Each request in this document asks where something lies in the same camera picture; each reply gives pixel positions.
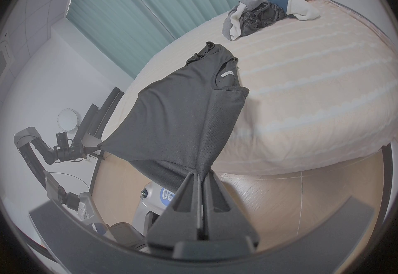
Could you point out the round mirror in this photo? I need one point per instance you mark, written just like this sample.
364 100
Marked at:
67 119

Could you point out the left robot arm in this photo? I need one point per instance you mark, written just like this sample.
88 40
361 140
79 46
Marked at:
51 185

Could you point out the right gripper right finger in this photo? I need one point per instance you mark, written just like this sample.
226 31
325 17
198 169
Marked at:
230 226

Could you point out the bed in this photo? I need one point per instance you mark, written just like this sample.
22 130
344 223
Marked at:
311 86

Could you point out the black chest of drawers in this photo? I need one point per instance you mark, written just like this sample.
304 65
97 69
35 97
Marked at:
104 111

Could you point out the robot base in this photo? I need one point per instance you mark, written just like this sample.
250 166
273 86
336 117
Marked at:
149 201

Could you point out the black T-shirt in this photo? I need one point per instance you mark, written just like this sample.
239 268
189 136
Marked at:
180 117

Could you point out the pile of clothes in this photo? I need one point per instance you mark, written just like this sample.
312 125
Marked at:
258 16

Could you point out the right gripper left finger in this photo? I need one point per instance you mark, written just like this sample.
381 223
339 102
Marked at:
177 226

